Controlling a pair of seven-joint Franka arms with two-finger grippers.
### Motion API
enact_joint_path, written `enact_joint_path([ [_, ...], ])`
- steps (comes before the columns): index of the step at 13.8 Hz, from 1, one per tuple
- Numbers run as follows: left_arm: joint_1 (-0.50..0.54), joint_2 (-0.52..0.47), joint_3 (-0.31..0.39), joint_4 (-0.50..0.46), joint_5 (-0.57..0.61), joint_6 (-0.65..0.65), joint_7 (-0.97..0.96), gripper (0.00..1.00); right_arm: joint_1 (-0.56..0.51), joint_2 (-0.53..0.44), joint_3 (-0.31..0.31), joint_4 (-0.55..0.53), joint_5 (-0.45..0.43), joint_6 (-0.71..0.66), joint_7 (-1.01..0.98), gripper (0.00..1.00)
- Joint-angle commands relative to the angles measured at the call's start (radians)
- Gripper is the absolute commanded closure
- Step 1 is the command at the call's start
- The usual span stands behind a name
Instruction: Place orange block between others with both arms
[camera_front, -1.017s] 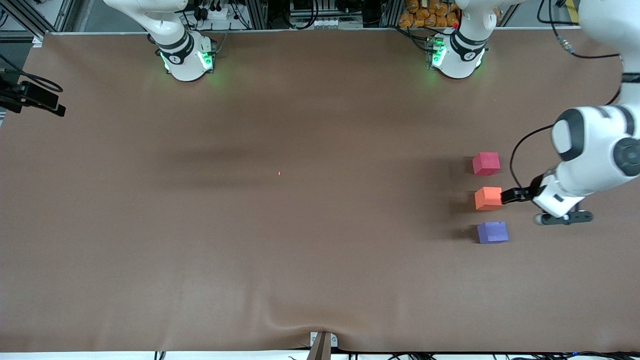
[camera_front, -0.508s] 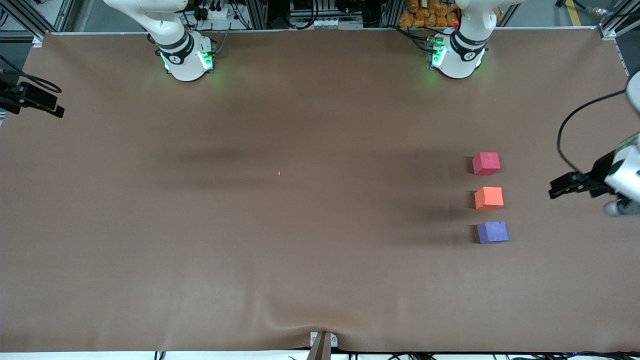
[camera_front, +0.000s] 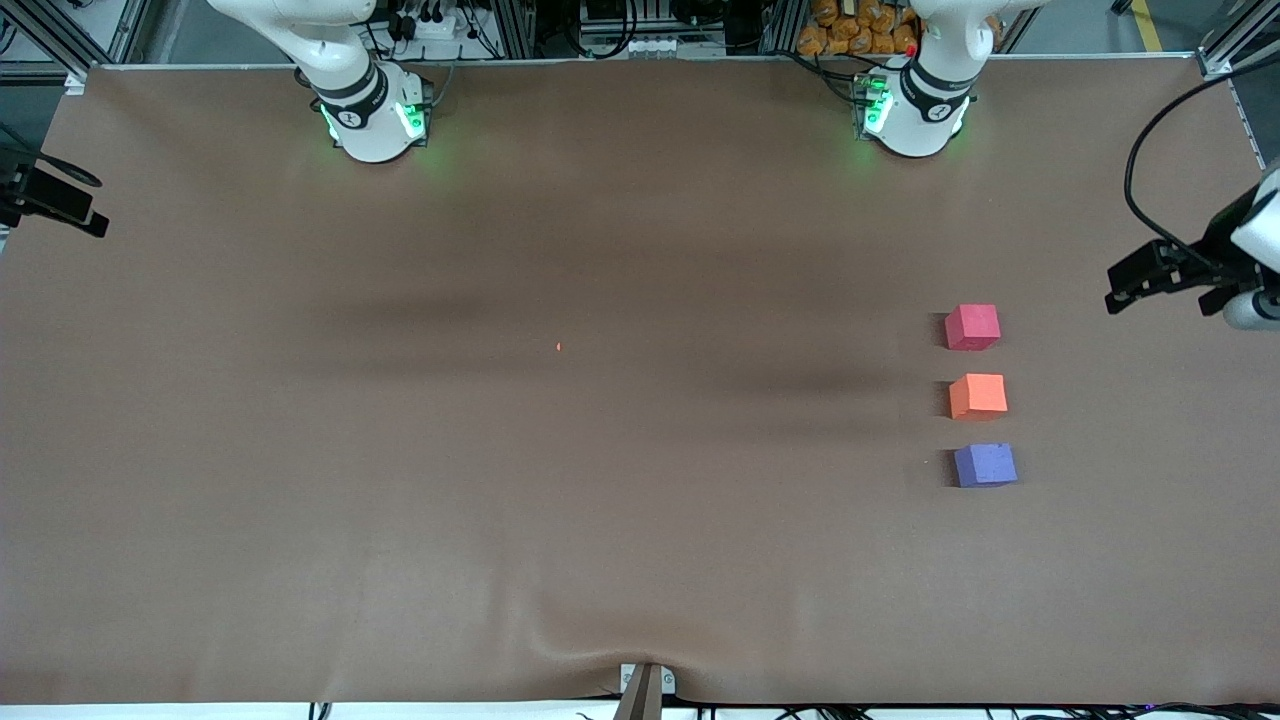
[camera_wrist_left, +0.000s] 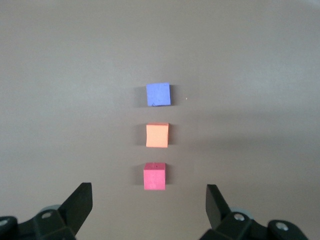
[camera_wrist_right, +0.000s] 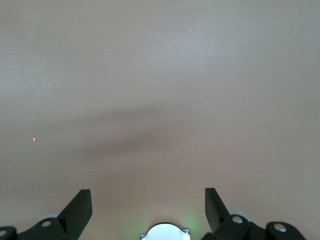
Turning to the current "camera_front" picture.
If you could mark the metal bracket with brown bar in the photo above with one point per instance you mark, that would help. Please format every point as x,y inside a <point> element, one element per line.
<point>645,690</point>

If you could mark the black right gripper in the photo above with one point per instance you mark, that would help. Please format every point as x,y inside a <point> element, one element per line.
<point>22,192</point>

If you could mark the purple foam block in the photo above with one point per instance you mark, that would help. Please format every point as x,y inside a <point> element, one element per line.
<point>985,466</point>

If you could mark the orange foam block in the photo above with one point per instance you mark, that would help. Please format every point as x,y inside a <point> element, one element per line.
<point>978,397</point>

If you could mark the aluminium frame corner post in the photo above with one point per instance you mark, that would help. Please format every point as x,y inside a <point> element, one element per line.
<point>75,80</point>
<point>1215,65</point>

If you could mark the red foam block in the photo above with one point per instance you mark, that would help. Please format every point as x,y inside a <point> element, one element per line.
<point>970,328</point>

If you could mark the white terminal block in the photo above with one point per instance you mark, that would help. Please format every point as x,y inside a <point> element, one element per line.
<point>650,46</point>

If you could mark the orange packets pile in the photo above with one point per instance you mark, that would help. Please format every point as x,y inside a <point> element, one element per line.
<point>850,30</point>

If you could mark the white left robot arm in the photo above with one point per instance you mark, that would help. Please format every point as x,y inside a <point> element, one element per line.
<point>920,110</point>

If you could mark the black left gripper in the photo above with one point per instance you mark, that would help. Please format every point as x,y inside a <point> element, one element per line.
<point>1213,246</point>

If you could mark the aluminium frame upright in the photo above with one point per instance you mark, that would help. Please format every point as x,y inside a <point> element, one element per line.
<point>785,25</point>
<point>515,30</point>

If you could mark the white power strip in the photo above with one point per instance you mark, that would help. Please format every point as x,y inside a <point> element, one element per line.
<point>430,28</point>

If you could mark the brown table mat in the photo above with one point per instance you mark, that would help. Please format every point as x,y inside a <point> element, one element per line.
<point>640,550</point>

